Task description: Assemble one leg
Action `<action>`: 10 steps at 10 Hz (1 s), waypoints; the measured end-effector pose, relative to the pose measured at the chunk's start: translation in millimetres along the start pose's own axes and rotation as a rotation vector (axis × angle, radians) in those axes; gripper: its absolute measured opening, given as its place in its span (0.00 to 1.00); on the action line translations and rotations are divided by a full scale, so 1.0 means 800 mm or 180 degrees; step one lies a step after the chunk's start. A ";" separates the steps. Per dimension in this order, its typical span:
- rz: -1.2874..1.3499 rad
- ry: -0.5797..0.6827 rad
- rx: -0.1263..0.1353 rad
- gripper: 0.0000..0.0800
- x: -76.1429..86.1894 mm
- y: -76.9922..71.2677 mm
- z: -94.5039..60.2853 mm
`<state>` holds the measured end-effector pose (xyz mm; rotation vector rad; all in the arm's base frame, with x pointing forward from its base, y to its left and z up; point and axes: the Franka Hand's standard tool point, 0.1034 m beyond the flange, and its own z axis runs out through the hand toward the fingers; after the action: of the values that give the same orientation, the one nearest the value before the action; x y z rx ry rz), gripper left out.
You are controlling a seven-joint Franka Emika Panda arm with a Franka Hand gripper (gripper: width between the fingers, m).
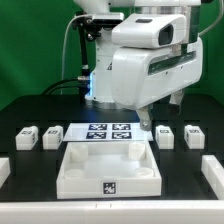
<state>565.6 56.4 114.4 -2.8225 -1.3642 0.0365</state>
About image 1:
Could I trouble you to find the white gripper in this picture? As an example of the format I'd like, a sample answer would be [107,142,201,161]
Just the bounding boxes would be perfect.
[111,38,203,131]

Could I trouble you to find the white square tabletop part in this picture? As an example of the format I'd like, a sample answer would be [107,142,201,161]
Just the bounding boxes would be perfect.
[56,141,162,199]

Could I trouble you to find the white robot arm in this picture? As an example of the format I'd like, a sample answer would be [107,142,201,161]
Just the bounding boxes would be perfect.
[73,0,212,130]

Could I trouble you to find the white sheet with AprilTags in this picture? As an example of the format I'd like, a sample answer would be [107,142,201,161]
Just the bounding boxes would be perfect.
[64,123,153,142]

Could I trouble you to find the white right obstacle block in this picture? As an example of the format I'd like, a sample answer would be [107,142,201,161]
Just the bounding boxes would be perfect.
[201,155,224,200]

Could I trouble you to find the white obstacle block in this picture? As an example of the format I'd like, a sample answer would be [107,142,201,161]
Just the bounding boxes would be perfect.
[0,157,11,188]
[201,155,224,200]

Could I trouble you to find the white left obstacle block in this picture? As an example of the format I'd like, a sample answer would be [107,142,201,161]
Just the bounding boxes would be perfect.
[0,157,11,188]

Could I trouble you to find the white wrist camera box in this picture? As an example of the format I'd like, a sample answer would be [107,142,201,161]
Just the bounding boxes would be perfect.
[112,14,187,49]

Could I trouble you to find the black cables at base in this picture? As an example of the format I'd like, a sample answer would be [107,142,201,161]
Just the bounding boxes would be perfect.
[41,78,88,96]

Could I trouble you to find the black camera on stand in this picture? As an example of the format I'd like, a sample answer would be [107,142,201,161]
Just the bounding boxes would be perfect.
[72,13,124,108]

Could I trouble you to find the white front obstacle rail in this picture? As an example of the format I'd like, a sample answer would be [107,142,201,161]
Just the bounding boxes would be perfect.
[0,200,224,224]

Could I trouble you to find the white cable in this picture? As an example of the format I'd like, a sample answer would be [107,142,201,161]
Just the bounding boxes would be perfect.
[60,13,93,96]

